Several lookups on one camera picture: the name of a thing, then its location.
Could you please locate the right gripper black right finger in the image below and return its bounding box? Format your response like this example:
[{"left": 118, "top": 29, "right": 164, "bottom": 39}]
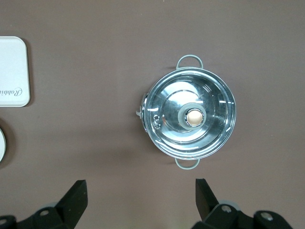
[{"left": 192, "top": 178, "right": 293, "bottom": 229}]

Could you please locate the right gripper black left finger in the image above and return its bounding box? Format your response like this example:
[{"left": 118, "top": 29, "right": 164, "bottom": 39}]
[{"left": 0, "top": 180, "right": 88, "bottom": 229}]

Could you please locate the cream round plate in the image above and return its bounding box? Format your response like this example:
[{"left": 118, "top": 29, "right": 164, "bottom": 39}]
[{"left": 0, "top": 126, "right": 8, "bottom": 169}]

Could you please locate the grey electric cooking pot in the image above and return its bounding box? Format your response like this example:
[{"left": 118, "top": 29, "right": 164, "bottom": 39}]
[{"left": 136, "top": 54, "right": 237, "bottom": 171}]

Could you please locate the brown table mat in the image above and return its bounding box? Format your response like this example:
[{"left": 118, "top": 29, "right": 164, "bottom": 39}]
[{"left": 0, "top": 0, "right": 305, "bottom": 229}]

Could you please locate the glass pot lid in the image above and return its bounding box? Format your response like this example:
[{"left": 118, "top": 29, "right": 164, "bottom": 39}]
[{"left": 145, "top": 69, "right": 236, "bottom": 158}]

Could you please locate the cream rabbit print tray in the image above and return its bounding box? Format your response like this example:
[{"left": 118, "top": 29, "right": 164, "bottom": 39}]
[{"left": 0, "top": 36, "right": 31, "bottom": 108}]

